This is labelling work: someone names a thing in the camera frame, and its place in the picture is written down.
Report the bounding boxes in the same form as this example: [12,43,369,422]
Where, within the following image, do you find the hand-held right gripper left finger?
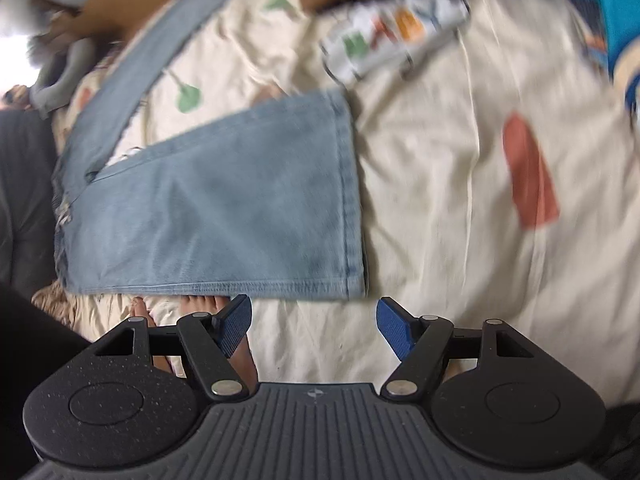
[95,295,252,402]

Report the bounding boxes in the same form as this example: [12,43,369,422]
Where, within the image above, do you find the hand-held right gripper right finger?
[376,297,536,401]

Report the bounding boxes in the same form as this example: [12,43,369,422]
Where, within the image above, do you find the light blue jeans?
[52,0,368,301]

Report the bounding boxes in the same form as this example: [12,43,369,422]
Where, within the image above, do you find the person's bare foot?
[129,297,173,373]
[179,294,258,386]

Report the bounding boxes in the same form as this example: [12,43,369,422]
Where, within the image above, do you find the cream bear print bedsheet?
[32,0,640,396]

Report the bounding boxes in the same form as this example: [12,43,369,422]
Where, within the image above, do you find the beige garment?
[32,280,81,331]

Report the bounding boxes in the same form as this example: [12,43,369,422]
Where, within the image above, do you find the grey neck pillow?
[30,37,98,118]

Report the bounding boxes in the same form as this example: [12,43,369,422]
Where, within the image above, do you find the brown cardboard sheet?
[50,0,221,41]

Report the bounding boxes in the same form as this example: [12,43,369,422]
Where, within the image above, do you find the teal garment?
[535,0,640,121]

